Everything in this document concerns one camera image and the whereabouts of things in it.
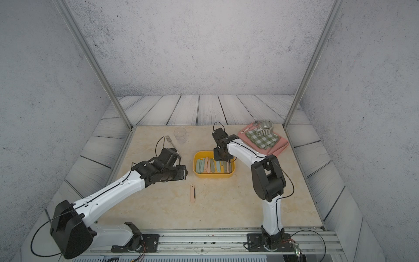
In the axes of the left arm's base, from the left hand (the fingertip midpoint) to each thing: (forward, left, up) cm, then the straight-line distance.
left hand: (185, 173), depth 80 cm
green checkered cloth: (+30, -48, -13) cm, 58 cm away
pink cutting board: (+26, -58, -13) cm, 65 cm away
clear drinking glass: (+36, +8, -12) cm, 39 cm away
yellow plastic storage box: (+12, -9, -13) cm, 20 cm away
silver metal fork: (+34, +16, -14) cm, 40 cm away
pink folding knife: (-4, -2, -15) cm, 15 cm away
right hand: (+14, -18, -6) cm, 23 cm away
